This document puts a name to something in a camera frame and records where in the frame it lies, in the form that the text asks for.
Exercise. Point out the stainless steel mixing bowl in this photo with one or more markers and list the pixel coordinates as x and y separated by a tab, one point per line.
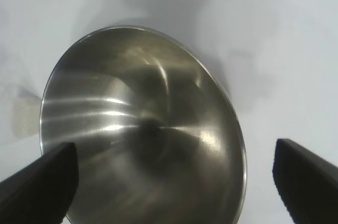
148	107

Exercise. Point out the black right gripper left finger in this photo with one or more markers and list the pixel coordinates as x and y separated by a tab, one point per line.
37	189

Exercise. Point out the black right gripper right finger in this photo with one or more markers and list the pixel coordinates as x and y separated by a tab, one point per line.
309	187

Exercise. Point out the clear plastic measuring cup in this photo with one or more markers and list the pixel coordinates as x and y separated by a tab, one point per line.
26	113

